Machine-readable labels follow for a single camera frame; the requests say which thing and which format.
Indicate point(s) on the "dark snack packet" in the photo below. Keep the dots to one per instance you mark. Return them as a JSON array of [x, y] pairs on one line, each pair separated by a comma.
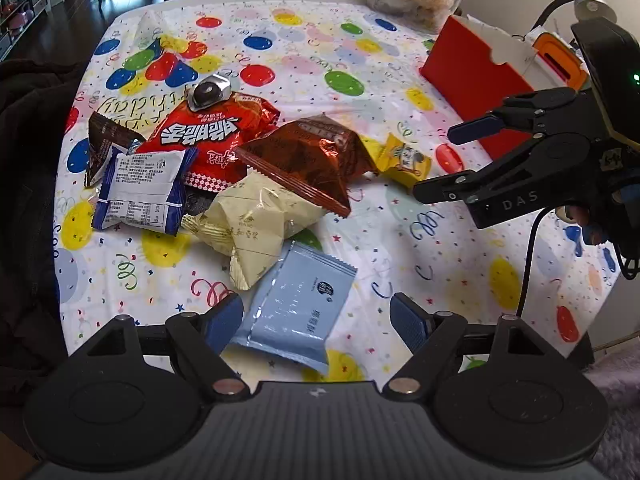
[[199, 202]]

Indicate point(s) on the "brown foil snack bag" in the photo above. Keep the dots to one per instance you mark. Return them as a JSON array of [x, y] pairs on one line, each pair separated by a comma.
[[305, 160]]

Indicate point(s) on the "red snack bag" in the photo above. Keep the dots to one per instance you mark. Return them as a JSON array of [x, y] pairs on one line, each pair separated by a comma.
[[200, 135]]

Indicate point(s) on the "grey fluffy rug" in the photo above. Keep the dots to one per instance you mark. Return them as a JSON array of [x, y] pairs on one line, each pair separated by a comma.
[[617, 410]]

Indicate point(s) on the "cream snack bag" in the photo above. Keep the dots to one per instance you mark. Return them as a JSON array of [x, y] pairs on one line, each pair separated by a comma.
[[255, 220]]

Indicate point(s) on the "light blue snack packet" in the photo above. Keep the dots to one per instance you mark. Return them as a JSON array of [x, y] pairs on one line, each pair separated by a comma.
[[295, 305]]

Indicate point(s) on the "balloon print tablecloth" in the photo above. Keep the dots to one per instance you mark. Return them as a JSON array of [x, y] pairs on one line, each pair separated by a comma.
[[320, 50]]

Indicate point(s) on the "small yellow snack packet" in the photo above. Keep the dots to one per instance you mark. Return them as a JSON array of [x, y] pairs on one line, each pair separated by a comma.
[[405, 160]]

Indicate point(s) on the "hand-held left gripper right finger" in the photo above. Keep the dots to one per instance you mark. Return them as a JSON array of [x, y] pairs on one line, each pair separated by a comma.
[[407, 321]]

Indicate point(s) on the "black jacket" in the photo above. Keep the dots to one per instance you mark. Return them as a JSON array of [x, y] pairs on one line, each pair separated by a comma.
[[30, 210]]

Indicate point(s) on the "orange device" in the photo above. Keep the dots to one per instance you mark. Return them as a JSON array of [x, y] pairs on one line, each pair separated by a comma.
[[560, 57]]

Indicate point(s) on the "grey desk lamp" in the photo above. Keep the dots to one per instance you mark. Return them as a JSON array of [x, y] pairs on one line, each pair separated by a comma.
[[595, 2]]

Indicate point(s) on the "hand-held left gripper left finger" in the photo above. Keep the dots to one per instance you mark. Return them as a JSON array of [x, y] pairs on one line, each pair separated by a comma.
[[226, 321]]

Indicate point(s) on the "storage shelf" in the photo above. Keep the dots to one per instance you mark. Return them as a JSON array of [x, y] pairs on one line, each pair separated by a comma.
[[20, 10]]

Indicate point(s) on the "dark brown candy bag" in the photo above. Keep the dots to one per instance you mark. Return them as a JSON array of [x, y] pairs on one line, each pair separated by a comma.
[[102, 142]]

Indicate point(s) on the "red cardboard box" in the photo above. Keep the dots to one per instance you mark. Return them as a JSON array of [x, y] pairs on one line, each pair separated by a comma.
[[465, 70]]

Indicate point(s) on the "blue and white snack packet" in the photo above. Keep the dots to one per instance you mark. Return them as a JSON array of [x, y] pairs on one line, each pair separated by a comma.
[[142, 185]]

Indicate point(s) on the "silver foil wrapped candy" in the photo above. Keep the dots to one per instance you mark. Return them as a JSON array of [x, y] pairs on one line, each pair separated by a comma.
[[207, 92]]

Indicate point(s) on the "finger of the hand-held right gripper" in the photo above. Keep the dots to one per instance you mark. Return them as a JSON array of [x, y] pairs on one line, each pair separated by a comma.
[[475, 129], [445, 187]]

